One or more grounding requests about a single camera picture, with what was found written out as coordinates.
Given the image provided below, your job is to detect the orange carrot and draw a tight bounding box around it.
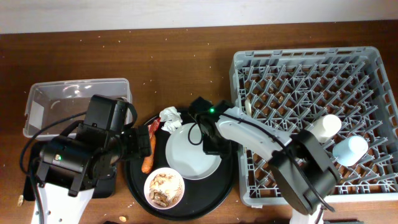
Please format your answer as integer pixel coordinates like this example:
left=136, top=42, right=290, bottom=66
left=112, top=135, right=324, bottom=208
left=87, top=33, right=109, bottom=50
left=141, top=134, right=156, bottom=174

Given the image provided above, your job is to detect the red snack wrapper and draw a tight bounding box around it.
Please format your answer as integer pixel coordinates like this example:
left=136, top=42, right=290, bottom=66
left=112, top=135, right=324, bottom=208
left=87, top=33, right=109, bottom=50
left=148, top=118, right=160, bottom=138

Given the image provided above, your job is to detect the grey plate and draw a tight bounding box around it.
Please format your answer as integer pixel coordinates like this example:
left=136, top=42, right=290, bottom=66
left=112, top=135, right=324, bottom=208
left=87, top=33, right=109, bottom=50
left=165, top=123, right=221, bottom=180

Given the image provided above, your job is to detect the white tissue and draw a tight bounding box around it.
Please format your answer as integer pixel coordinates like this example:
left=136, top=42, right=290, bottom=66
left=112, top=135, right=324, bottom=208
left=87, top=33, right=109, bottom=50
left=159, top=106, right=183, bottom=134

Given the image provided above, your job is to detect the white bowl with food scraps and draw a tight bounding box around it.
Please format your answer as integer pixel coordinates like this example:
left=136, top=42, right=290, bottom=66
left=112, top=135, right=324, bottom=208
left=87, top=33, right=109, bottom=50
left=144, top=167, right=185, bottom=210

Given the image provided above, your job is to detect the small white cup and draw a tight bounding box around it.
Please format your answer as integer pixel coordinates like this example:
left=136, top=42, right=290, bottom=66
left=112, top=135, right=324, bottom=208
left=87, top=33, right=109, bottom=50
left=310, top=114, right=341, bottom=143

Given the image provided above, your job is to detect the blue cup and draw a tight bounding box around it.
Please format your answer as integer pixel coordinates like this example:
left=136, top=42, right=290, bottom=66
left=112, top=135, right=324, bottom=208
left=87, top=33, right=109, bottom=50
left=332, top=136, right=368, bottom=167

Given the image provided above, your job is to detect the white plastic fork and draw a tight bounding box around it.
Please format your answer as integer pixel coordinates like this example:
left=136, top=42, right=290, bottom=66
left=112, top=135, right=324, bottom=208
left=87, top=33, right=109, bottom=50
left=244, top=98, right=252, bottom=117

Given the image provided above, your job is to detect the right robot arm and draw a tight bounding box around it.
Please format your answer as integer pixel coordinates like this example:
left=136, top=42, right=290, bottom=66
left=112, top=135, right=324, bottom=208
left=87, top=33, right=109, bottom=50
left=188, top=97, right=341, bottom=216

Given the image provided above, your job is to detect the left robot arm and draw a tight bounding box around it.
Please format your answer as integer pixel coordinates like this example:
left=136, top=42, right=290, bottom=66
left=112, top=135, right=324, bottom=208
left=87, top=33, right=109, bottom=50
left=29, top=95, right=152, bottom=223

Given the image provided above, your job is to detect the grey dishwasher rack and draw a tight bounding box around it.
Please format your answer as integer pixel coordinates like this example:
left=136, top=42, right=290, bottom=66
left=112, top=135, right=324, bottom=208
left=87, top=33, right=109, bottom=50
left=229, top=47, right=397, bottom=203

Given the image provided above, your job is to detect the black rectangular tray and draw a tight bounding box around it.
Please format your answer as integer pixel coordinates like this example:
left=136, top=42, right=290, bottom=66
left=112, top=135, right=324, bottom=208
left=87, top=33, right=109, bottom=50
left=23, top=141, right=118, bottom=202

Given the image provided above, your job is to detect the round black tray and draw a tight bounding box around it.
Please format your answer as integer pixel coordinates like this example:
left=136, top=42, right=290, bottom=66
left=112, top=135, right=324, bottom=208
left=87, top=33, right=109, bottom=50
left=124, top=109, right=238, bottom=221

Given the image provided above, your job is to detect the clear plastic bin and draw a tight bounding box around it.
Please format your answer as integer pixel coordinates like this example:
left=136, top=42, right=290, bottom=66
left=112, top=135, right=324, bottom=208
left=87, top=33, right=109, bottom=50
left=23, top=78, right=132, bottom=138

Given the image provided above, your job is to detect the peanut on table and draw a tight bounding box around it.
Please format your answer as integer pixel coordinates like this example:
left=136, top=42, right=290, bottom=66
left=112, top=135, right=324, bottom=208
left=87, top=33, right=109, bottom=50
left=17, top=195, right=24, bottom=207

